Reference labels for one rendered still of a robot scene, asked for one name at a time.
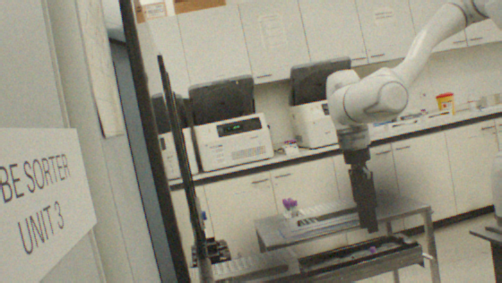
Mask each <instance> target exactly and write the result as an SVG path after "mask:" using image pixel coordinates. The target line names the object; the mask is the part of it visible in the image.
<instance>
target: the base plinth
mask: <svg viewBox="0 0 502 283"><path fill-rule="evenodd" d="M494 211H495V208H494V204H491V205H489V206H486V207H482V208H479V209H477V210H470V211H467V212H465V213H461V214H458V215H454V216H452V217H449V218H445V219H441V220H437V221H434V222H432V223H433V227H434V228H433V229H436V228H439V227H444V226H448V225H451V224H454V223H458V222H461V221H464V220H467V219H472V218H476V217H479V216H481V215H485V214H489V213H491V212H494ZM423 232H425V228H424V225H421V226H418V227H412V228H408V229H404V230H401V231H398V232H394V233H393V235H395V234H399V233H401V234H403V235H406V236H414V235H417V234H420V233H423ZM383 237H386V235H385V236H379V237H375V238H371V239H368V240H365V241H362V242H357V243H354V244H349V245H346V246H344V247H340V248H337V249H333V250H331V251H335V250H339V249H342V248H346V247H350V246H353V245H356V244H362V243H366V242H369V241H373V240H377V239H379V238H383ZM331 251H327V252H324V253H329V252H331ZM319 254H322V253H318V254H314V255H309V256H306V257H301V258H297V259H298V260H301V259H305V258H308V257H312V256H316V255H319Z"/></svg>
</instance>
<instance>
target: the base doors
mask: <svg viewBox="0 0 502 283"><path fill-rule="evenodd" d="M499 124H502V117H501V118H498V119H495V120H490V121H487V122H484V123H480V124H470V125H467V126H464V127H460V128H456V129H454V130H446V131H443V132H440V133H433V134H430V135H427V136H422V137H419V138H412V139H409V140H404V141H399V142H395V143H391V144H386V145H384V146H379V147H375V148H372V149H369V151H370V157H371V159H370V160H369V161H373V163H372V164H368V165H367V166H368V171H373V176H374V183H375V186H374V187H375V192H376V191H381V190H388V191H391V192H394V193H397V194H400V195H401V196H407V197H409V198H412V199H413V200H415V201H418V202H424V203H426V204H428V205H430V206H431V209H432V210H433V211H434V214H431V218H432V222H434V221H437V220H441V219H445V218H449V217H452V216H454V215H458V214H461V213H465V212H467V211H470V210H477V209H479V208H482V207H486V206H489V205H491V204H494V202H493V198H492V194H491V192H492V189H491V182H490V170H491V166H492V163H493V160H494V157H496V156H497V154H498V152H500V151H502V125H499ZM491 125H495V127H491V128H488V129H483V130H481V127H482V128H485V127H489V126H491ZM498 131H501V133H499V132H498ZM493 133H496V134H493ZM473 135H478V137H476V138H473V139H469V140H467V137H471V136H473ZM495 136H497V137H498V141H496V142H495ZM406 146H411V147H410V148H407V149H402V150H396V148H397V149H399V148H403V147H406ZM387 150H390V151H389V152H385V153H382V154H377V153H378V152H383V151H387ZM369 161H367V162H369ZM348 169H351V165H346V164H345V163H344V160H343V155H338V156H334V157H330V158H327V159H319V160H315V161H312V162H308V163H304V164H299V165H296V166H292V167H285V168H280V169H277V170H273V171H270V172H265V173H261V174H257V175H253V176H246V177H241V178H237V179H233V180H229V181H225V182H217V183H212V184H206V185H205V186H204V188H203V185H202V186H198V187H195V193H196V197H198V198H199V199H200V203H201V209H202V211H205V212H206V216H207V220H204V221H203V222H204V224H205V229H206V233H207V238H210V237H214V234H215V237H216V241H218V240H221V239H224V240H225V241H227V243H228V246H229V250H230V253H231V255H232V257H236V256H238V255H237V253H241V255H242V257H243V258H245V257H248V256H251V255H255V254H259V253H260V249H259V244H258V241H257V237H256V232H255V226H254V224H253V219H260V218H268V217H271V216H275V215H279V214H283V213H285V209H284V206H283V204H282V200H283V199H287V200H288V199H289V198H292V199H293V200H297V203H298V210H302V209H306V208H309V207H314V206H317V205H322V204H325V203H329V202H336V201H339V200H344V199H347V198H351V197H353V196H352V190H351V183H350V175H349V172H348ZM287 174H291V176H284V175H287ZM276 176H284V177H280V178H276V179H275V177H276ZM265 179H268V181H265V182H259V183H253V182H257V181H262V180H265ZM271 179H272V180H271ZM252 183H253V184H252ZM275 183H277V185H275ZM267 185H270V188H268V187H267ZM204 189H205V192H204ZM245 190H248V193H242V194H238V195H234V194H233V193H238V192H242V191H245ZM205 194H206V197H205ZM274 196H275V197H274ZM206 198H207V200H206ZM207 202H208V204H207ZM275 204H276V205H275ZM208 205H209V209H208ZM276 209H277V210H276ZM209 210H210V213H209ZM277 213H278V214H277ZM210 214H211V216H210ZM211 218H212V220H211ZM391 224H392V229H393V233H394V232H398V231H401V230H404V229H408V228H412V227H418V226H421V225H424V220H423V217H422V216H421V215H420V214H416V215H412V216H409V217H405V218H402V219H396V220H392V221H391ZM212 226H213V229H212ZM378 229H379V231H378V232H375V233H372V234H369V233H368V230H367V229H360V230H357V231H353V232H349V233H346V234H341V235H338V236H331V237H327V238H325V239H320V240H316V241H313V242H309V243H305V244H299V245H294V246H291V247H290V249H291V250H292V251H293V252H294V253H295V254H296V256H297V258H301V257H306V256H309V255H314V254H318V253H324V252H327V251H331V250H333V249H337V248H340V247H344V246H346V245H349V244H354V243H357V242H362V241H365V240H368V239H371V238H375V237H379V236H385V235H386V231H385V224H382V225H378ZM213 230H214V232H213Z"/></svg>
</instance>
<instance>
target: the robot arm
mask: <svg viewBox="0 0 502 283"><path fill-rule="evenodd" d="M487 19H491V20H493V22H494V23H495V24H496V25H497V27H498V28H499V29H500V30H502V0H447V1H446V2H445V3H444V4H443V5H442V6H441V7H440V9H438V10H437V13H435V15H434V16H433V18H432V19H431V20H430V21H429V23H427V24H426V25H425V27H424V29H422V30H421V32H420V33H419V34H417V37H416V38H415V39H414V40H413V42H412V44H411V47H410V50H409V52H408V54H407V55H406V58H405V60H404V61H403V62H402V63H401V64H399V65H398V66H397V67H396V68H393V69H390V68H387V67H383V68H382V69H380V70H378V71H377V72H374V73H372V74H370V75H369V76H368V77H366V78H364V79H362V80H361V79H360V78H359V76H358V75H357V74H356V73H355V72H354V71H353V70H345V71H340V72H335V73H332V74H331V75H330V76H329V77H328V78H327V82H326V99H327V106H328V110H329V114H330V117H331V119H332V121H333V124H334V127H335V131H336V134H337V139H338V143H339V149H340V150H344V151H343V152H342V155H343V160H344V163H345V164H346V165H351V169H348V172H349V175H350V183H351V190H352V196H353V200H354V202H356V205H357V210H358V214H359V226H360V229H367V230H368V233H369V234H372V233H375V232H378V231H379V229H378V224H377V212H376V207H377V206H378V204H377V196H376V192H375V187H374V186H375V183H374V176H373V171H368V166H367V161H369V160H370V159H371V157H370V151H369V146H367V145H369V144H370V137H369V129H368V124H373V123H384V122H388V121H391V120H393V119H395V118H396V117H397V116H398V115H400V114H402V113H403V111H404V109H405V108H406V107H407V105H408V97H409V91H408V89H409V88H410V86H411V84H412V83H414V82H415V81H416V78H417V77H418V76H420V73H421V71H422V70H423V68H424V67H425V66H424V65H425V63H426V62H427V61H428V57H429V55H430V54H431V52H432V51H431V50H432V49H433V48H434V47H436V45H438V44H439V42H443V41H444V40H445V39H449V38H450V37H452V36H453V35H454V34H457V33H459V32H460V31H462V30H464V29H466V28H467V27H468V26H470V25H472V24H473V23H477V22H481V21H485V20H487ZM490 182H491V189H492V192H491V194H492V198H493V202H494V208H495V211H496V213H495V214H494V218H495V219H496V220H497V222H494V223H491V224H488V225H484V228H485V230H487V231H490V230H491V231H493V232H495V233H498V234H500V235H502V151H500V152H498V154H497V156H496V157H494V160H493V163H492V166H491V170H490Z"/></svg>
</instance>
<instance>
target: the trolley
mask: <svg viewBox="0 0 502 283"><path fill-rule="evenodd" d="M376 199H377V204H378V206H377V207H376V220H377V224H378V225H382V224H385V231H386V236H392V235H393V229H392V224H391V221H392V220H396V219H402V218H405V217H409V216H412V215H416V214H420V215H421V216H422V217H423V220H424V228H425V234H426V243H427V247H428V255H429V256H432V257H434V258H435V261H434V262H431V261H429V263H430V265H429V267H430V272H431V276H432V277H431V280H432V283H440V280H441V278H440V274H439V270H438V269H439V266H438V261H437V248H436V245H435V243H436V240H435V236H434V232H433V228H434V227H433V223H432V218H431V214H434V211H433V210H432V209H431V206H430V205H428V204H426V203H424V202H418V201H415V200H413V199H412V198H409V197H407V196H401V195H400V194H397V193H394V192H391V191H388V190H381V191H376ZM253 224H254V226H255V232H256V237H257V241H258V244H259V249H260V253H267V251H268V252H272V251H275V250H280V249H283V248H287V247H291V246H294V245H299V244H305V243H309V242H313V241H316V240H320V239H325V238H327V237H331V236H338V235H341V234H346V233H349V232H353V231H357V230H360V226H359V220H353V221H350V222H345V223H341V224H338V225H334V226H330V227H324V228H319V229H316V230H313V231H308V232H305V233H303V234H299V235H295V236H289V234H288V233H287V231H286V228H285V224H284V219H283V215H282V214H279V215H275V216H271V217H268V218H260V219H253ZM266 249H267V251H266ZM392 273H393V282H394V283H400V280H399V276H400V275H399V271H398V270H392Z"/></svg>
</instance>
